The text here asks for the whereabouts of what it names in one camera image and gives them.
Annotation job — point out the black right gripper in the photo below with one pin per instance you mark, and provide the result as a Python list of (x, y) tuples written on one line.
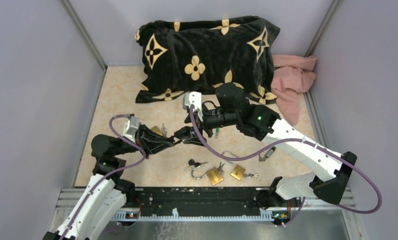
[(193, 138)]

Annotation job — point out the black headed keys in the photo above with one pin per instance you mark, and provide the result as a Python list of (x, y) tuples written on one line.
[(192, 163)]

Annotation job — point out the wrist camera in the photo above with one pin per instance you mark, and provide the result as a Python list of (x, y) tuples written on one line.
[(131, 127), (193, 98)]

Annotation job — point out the keys of right padlock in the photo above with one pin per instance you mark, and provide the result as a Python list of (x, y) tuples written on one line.
[(250, 175)]

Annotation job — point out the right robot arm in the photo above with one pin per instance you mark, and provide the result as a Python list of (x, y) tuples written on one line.
[(330, 170)]

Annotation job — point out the silver padlock keys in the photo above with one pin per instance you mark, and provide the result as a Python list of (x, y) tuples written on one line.
[(164, 130)]

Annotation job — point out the keys of left padlock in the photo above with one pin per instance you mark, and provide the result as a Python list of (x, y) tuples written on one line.
[(220, 168)]

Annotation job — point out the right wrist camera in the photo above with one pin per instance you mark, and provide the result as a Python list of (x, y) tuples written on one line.
[(193, 98)]

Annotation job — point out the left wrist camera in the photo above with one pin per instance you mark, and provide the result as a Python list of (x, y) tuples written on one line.
[(131, 127)]

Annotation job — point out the pink cloth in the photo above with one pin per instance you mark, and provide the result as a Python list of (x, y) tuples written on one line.
[(293, 75)]

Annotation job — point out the silver cable lock keys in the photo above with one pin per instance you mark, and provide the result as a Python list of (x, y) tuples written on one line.
[(267, 155)]

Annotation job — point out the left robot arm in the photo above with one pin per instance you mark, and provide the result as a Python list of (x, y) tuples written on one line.
[(106, 191)]

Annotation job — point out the black floral plush blanket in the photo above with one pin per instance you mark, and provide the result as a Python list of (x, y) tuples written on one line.
[(200, 56)]

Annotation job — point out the black u-lock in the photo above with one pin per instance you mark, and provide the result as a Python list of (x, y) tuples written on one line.
[(185, 134)]

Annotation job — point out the brass padlock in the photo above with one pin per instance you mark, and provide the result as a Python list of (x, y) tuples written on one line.
[(238, 171), (212, 174), (157, 130)]

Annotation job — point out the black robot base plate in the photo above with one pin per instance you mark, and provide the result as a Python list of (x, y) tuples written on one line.
[(206, 204)]

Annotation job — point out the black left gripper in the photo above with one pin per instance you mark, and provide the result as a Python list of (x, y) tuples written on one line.
[(152, 142)]

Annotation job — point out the keys of padlock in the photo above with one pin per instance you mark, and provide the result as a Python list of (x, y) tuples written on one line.
[(250, 175), (220, 168)]

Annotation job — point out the green cable lock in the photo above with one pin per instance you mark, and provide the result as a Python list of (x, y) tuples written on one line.
[(217, 130)]

